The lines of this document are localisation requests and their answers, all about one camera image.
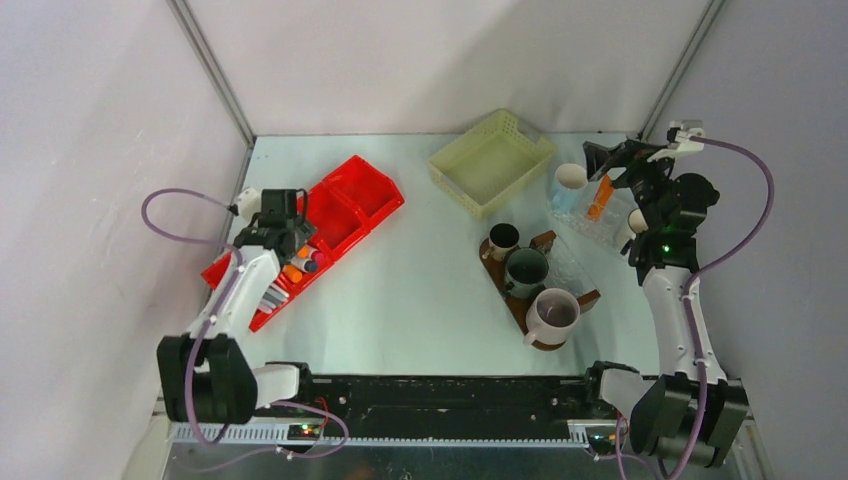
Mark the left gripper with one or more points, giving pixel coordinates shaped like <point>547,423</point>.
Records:
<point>303,231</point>

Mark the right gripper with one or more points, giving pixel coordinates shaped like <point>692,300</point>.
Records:
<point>631,154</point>

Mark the orange toothpaste tube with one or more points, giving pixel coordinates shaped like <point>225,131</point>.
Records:
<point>292,273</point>
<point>600,200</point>

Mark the dark blue capped tube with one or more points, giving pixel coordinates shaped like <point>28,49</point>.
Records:
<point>303,264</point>

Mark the light blue mug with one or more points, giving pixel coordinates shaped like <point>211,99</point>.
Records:
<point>567,185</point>

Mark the white mug black handle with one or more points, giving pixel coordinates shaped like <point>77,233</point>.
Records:
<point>634,224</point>

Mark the clear textured acrylic tray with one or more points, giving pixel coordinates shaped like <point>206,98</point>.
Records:
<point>578,210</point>

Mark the cream plastic basket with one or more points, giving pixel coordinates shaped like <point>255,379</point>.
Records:
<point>492,162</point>

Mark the brown mug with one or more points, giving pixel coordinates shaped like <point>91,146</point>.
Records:
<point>502,238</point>

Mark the dark green mug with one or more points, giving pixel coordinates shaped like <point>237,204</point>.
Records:
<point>525,271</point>

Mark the pink white mug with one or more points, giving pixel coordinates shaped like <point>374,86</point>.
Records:
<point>551,318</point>

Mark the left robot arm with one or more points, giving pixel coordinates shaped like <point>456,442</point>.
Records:
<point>218,371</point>

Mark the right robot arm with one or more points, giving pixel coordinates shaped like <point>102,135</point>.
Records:
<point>690,413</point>

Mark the white toothbrush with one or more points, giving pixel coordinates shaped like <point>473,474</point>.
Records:
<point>272,299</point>

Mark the brown oval wooden tray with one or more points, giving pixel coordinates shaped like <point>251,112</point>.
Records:
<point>517,307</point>

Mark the red divided organizer bin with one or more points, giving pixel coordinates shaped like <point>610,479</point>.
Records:
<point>345,207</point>

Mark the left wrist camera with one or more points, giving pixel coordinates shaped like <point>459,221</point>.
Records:
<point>269,207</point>

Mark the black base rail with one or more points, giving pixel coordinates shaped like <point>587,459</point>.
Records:
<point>458,408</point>

